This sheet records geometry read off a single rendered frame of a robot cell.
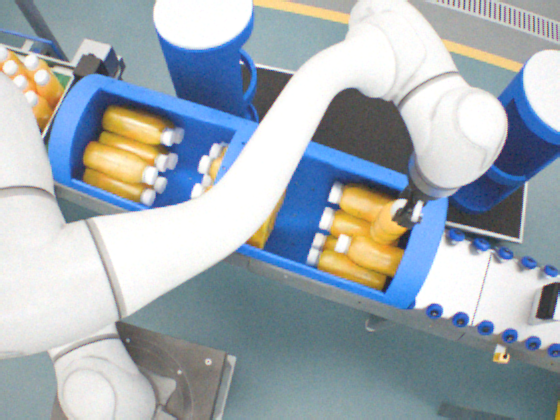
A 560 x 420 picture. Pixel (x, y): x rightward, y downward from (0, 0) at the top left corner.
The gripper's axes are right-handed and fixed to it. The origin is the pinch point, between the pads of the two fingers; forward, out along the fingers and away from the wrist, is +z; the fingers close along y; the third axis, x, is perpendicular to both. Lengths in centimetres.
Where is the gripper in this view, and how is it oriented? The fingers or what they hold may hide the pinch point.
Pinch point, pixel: (405, 205)
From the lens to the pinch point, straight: 104.5
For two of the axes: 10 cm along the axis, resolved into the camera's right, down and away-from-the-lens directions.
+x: -9.4, -3.4, 0.7
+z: -0.2, 2.5, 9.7
